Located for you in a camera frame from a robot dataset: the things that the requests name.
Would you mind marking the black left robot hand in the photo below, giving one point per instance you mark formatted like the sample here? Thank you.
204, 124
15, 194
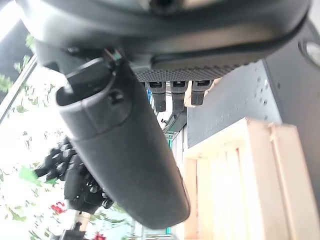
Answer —
75, 182

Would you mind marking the red flower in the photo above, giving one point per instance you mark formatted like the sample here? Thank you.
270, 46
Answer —
99, 236

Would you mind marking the light wooden crate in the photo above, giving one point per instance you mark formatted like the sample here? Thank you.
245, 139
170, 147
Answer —
240, 180

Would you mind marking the grey metal rack frame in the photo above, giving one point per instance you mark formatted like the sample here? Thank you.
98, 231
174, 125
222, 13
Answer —
175, 130

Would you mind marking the dark grey perforated panel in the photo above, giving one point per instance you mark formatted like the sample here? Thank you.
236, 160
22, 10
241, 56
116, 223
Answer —
232, 110

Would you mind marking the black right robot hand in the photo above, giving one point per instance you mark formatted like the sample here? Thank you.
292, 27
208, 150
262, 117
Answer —
130, 150

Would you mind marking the round silver fitting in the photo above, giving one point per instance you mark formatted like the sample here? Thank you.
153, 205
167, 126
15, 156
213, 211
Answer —
313, 52

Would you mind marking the dark grey pillar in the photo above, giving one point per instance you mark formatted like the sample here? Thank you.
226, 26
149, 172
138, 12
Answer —
290, 82

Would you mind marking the grey window frame bar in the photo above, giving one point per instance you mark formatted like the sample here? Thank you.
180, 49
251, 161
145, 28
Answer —
17, 92

